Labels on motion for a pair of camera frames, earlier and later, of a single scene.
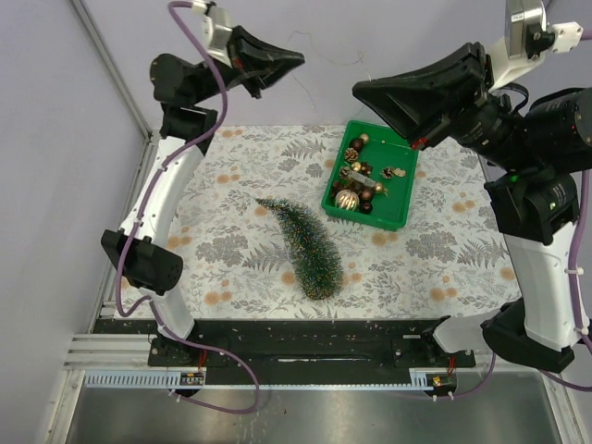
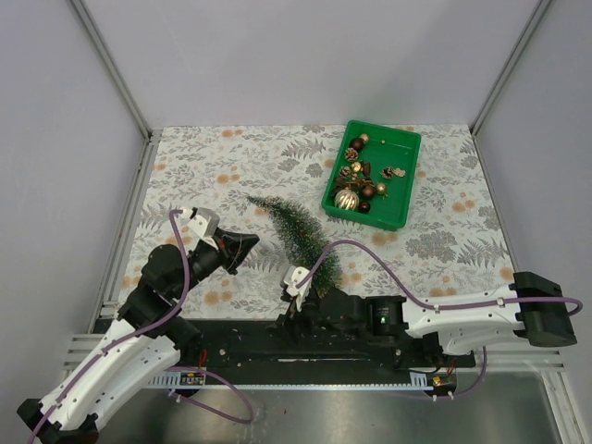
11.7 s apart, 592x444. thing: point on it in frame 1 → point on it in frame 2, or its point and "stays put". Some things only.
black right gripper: [440, 90] → [286, 324]
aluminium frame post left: [116, 71] stays put
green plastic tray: [370, 177] stays put
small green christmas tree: [317, 259] stays put
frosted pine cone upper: [351, 154] stays put
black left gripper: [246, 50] → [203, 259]
